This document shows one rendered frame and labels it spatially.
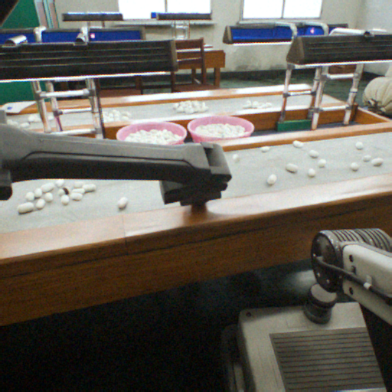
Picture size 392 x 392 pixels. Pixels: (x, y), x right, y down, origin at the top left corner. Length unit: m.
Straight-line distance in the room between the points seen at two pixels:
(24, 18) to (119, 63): 2.78
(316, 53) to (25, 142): 0.82
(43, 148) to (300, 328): 0.74
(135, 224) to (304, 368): 0.51
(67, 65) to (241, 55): 5.65
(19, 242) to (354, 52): 1.02
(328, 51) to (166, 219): 0.67
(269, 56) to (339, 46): 5.55
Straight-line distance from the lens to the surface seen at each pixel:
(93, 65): 0.83
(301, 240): 0.87
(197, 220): 0.71
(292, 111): 1.58
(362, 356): 0.92
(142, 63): 0.84
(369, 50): 1.14
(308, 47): 1.02
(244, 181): 0.93
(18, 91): 3.71
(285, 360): 0.85
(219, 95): 1.79
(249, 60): 6.45
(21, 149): 0.43
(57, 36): 1.41
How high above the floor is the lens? 1.19
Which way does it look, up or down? 32 degrees down
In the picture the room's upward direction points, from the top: straight up
